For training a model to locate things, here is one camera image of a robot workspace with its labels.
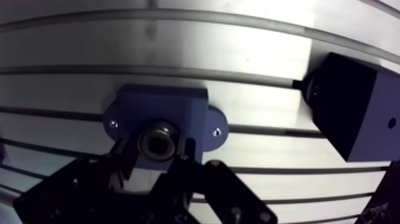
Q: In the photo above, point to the steel bearing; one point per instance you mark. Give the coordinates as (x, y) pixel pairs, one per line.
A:
(157, 143)

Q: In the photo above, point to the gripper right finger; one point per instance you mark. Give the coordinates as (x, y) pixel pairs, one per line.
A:
(215, 194)

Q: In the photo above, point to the dark blue-grey housing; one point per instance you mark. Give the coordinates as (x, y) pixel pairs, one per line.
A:
(175, 108)

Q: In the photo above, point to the dark blue-grey block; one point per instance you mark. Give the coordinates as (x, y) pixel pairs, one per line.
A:
(353, 109)

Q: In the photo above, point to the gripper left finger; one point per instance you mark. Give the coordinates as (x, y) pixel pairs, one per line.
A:
(78, 187)

